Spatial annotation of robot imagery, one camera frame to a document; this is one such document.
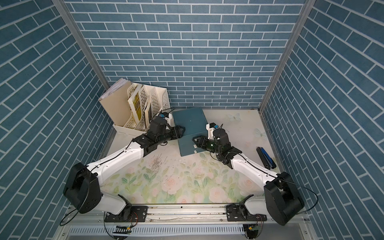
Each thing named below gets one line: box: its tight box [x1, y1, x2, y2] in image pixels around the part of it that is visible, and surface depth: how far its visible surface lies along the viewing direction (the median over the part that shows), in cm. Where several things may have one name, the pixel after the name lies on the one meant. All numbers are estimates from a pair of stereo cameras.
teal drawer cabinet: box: [172, 107, 208, 157], surface depth 84 cm
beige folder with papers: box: [98, 78, 132, 127], surface depth 93 cm
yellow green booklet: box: [133, 93, 142, 121], surface depth 98 cm
